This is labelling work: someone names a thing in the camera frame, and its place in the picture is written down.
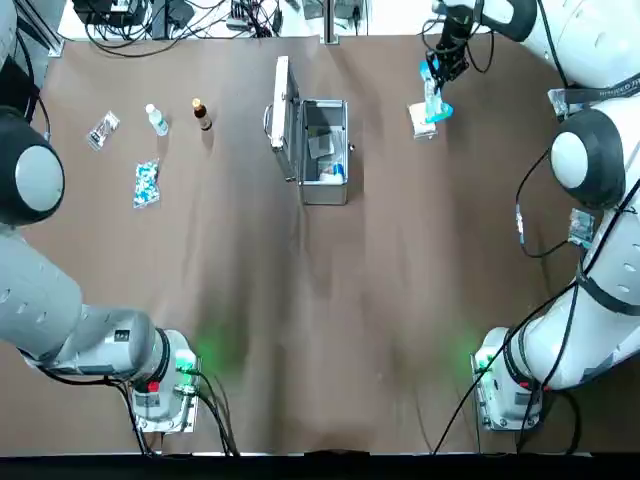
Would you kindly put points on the aluminium post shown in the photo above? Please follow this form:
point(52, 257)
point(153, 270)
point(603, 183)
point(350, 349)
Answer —
point(332, 22)

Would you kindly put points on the white gauze packet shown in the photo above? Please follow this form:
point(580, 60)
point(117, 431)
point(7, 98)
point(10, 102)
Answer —
point(417, 125)

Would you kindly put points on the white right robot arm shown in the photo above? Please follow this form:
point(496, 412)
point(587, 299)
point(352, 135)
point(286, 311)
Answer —
point(590, 310)

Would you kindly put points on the black docking box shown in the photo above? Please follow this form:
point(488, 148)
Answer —
point(110, 12)

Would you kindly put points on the brown bottle orange cap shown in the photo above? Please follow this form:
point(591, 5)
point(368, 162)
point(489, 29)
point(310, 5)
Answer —
point(202, 117)

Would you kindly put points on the grey foil sachet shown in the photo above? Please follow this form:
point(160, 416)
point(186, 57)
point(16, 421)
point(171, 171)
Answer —
point(320, 146)

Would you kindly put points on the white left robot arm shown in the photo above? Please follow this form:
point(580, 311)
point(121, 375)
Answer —
point(50, 300)

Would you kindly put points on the clear bottle white cap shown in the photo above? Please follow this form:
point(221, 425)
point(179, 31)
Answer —
point(157, 121)

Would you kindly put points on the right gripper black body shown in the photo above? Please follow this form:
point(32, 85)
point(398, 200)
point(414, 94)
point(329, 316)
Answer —
point(452, 37)

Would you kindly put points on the aluminium medicine box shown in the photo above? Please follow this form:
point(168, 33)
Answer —
point(325, 192)

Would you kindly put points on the long blue cotton swab packet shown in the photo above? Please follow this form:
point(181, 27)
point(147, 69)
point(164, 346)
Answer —
point(434, 105)

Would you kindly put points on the white packet blue edge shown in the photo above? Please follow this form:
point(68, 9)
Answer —
point(559, 104)

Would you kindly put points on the blue white capsule bag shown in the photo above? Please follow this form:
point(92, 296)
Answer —
point(146, 184)

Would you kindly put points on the clear packet brown swab sticks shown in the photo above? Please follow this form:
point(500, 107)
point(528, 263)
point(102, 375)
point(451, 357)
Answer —
point(103, 130)

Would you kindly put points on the small square blue packet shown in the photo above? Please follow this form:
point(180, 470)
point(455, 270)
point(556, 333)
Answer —
point(582, 227)

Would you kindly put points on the aluminium frame rail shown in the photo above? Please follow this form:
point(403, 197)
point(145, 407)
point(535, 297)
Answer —
point(42, 35)

